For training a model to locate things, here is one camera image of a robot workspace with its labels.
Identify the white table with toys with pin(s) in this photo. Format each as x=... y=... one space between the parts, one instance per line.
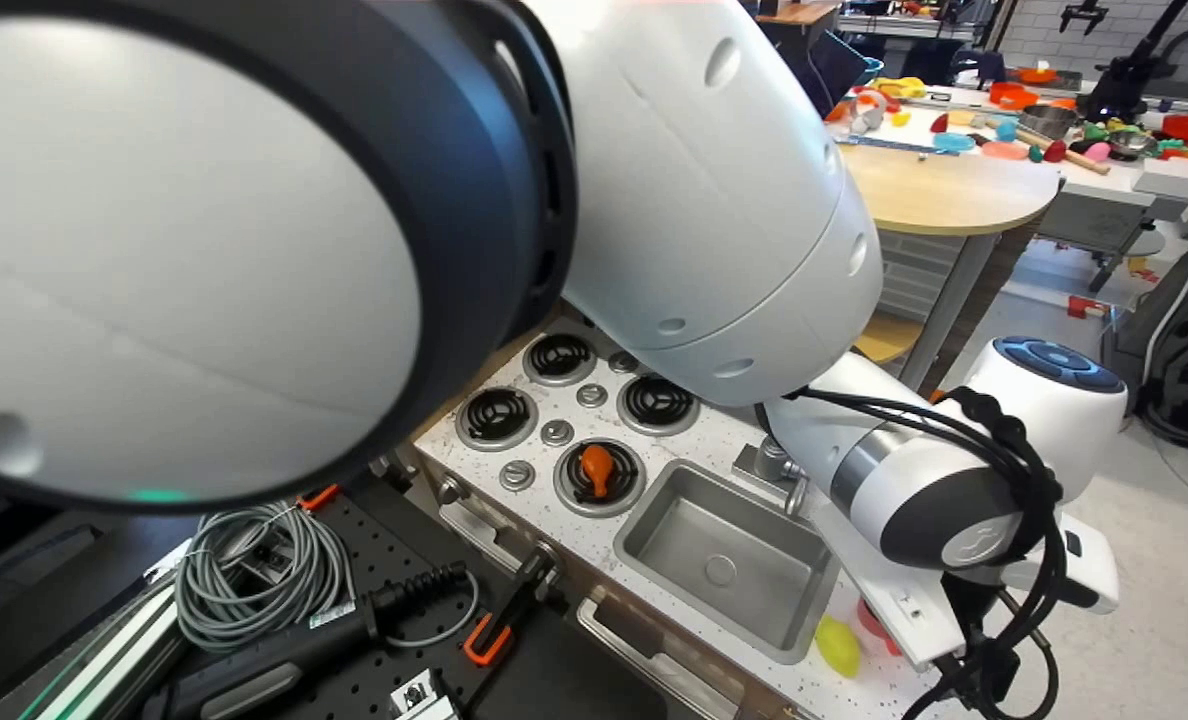
x=1125 y=167

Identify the white printed tag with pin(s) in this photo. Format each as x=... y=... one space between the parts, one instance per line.
x=418 y=692

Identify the black bag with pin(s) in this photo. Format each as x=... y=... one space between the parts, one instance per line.
x=1184 y=363

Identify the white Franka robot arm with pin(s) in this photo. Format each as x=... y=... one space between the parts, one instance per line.
x=216 y=241

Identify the orange toy piece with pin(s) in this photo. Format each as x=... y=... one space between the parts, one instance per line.
x=596 y=469

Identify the grey stove knob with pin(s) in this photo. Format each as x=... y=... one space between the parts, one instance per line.
x=592 y=392
x=621 y=363
x=557 y=430
x=517 y=475

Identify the round wooden table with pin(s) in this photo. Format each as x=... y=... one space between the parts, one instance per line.
x=946 y=186

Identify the black orange bar clamp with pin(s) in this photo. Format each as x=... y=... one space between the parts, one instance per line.
x=317 y=499
x=501 y=624

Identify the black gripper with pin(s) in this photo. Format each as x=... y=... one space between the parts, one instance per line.
x=995 y=664

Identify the aluminium rail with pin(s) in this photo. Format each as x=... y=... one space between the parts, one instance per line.
x=96 y=657

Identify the toy kitchen unit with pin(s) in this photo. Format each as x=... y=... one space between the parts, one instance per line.
x=697 y=446

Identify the black stand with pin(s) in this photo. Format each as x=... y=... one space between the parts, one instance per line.
x=1133 y=60

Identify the grey toy faucet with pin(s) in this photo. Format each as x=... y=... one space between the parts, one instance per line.
x=770 y=469

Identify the metal toy sink basin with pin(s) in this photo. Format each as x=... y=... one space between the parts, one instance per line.
x=727 y=552

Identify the yellow round toy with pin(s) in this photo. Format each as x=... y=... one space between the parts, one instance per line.
x=837 y=645

